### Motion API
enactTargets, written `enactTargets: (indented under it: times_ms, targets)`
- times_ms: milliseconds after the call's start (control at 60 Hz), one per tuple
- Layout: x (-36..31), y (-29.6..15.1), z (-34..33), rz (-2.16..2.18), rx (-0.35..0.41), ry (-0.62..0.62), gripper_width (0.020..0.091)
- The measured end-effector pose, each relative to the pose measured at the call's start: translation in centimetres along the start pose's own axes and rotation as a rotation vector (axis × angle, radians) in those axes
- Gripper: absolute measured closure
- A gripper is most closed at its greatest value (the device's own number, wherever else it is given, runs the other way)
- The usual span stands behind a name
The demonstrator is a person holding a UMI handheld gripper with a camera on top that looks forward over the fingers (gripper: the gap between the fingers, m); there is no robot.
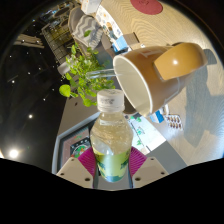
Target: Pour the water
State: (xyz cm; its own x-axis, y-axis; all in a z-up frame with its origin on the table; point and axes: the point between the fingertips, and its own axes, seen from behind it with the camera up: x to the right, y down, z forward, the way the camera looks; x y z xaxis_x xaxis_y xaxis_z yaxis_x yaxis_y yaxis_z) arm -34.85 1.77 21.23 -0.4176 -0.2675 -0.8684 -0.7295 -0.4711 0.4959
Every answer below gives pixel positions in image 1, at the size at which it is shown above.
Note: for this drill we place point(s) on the pill blister pack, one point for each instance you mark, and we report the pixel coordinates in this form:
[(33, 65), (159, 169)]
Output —
[(174, 121)]

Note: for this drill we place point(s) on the clear bottle with green label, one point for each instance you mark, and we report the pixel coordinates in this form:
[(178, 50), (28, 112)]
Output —
[(111, 140)]

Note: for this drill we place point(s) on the small blue white carton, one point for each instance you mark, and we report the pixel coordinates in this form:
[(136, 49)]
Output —
[(120, 44)]

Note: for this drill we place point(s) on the brown ceramic mug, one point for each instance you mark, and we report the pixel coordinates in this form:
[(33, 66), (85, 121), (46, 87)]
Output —
[(146, 73)]

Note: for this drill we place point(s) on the green potted plant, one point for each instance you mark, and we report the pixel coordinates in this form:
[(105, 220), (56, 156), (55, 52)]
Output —
[(81, 73)]

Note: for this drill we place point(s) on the flat blue white box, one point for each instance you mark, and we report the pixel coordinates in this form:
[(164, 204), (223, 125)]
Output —
[(157, 116)]

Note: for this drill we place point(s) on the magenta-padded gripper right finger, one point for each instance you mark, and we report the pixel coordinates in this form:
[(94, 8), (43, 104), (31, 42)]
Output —
[(148, 168)]

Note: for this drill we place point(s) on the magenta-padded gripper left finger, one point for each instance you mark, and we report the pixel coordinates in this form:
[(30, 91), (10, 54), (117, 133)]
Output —
[(75, 168)]

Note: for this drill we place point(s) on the flat round red coaster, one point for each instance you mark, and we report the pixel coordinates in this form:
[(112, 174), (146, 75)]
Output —
[(146, 6)]

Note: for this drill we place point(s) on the clear drinking glass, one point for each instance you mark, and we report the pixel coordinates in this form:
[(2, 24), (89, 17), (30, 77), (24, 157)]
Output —
[(100, 73)]

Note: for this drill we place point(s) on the group of ceiling lights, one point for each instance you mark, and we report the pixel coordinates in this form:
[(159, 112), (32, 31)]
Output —
[(14, 153)]

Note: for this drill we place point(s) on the printed white leaflet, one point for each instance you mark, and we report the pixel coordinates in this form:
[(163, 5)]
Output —
[(106, 21)]

